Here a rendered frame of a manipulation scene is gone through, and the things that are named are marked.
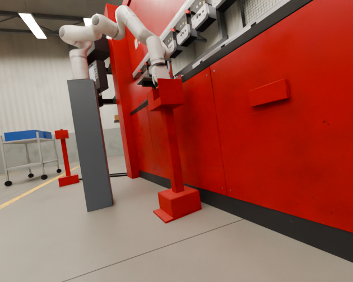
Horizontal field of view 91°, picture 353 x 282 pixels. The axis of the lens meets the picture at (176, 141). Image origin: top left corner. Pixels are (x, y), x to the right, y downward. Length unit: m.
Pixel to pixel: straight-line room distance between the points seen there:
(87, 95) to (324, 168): 1.45
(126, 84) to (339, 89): 2.20
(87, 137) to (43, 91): 8.08
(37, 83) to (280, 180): 9.45
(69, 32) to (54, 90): 7.77
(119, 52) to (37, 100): 7.15
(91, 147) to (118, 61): 1.45
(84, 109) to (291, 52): 1.31
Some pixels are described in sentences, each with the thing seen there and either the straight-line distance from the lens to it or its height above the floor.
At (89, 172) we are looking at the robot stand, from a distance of 1.48.
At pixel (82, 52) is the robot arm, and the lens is 1.69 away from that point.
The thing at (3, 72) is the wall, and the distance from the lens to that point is 10.18.
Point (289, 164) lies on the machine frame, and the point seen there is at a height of 0.30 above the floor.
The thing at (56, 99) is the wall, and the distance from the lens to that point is 9.27.
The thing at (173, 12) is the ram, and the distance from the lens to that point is 1.69.
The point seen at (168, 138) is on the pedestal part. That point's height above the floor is 0.46.
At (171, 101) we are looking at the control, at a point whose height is 0.68.
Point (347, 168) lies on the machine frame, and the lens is 0.73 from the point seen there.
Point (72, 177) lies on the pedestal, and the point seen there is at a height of 0.09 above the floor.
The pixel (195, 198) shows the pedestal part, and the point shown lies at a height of 0.08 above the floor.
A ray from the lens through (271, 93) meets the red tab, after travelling 0.78.
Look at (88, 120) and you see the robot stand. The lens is 1.48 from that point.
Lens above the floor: 0.47
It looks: 1 degrees down
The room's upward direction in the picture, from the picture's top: 8 degrees counter-clockwise
